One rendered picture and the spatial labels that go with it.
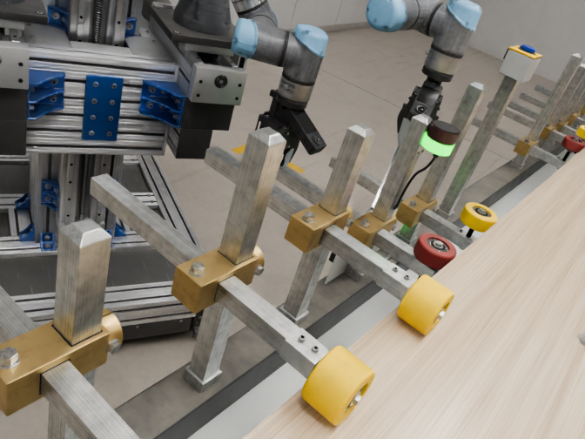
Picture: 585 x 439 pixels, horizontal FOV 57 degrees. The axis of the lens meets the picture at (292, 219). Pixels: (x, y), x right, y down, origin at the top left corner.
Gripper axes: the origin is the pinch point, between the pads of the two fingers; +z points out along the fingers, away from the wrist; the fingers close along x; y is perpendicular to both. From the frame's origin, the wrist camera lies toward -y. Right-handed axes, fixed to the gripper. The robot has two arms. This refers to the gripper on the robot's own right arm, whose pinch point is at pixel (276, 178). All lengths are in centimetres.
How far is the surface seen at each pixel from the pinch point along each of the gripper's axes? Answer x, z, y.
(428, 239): 0.0, -8.4, -39.3
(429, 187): -27.1, -6.0, -27.2
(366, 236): 5.2, -3.9, -28.9
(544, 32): -749, 30, 125
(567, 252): -30, -8, -61
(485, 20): -742, 44, 207
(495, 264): -7, -8, -52
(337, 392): 53, -14, -51
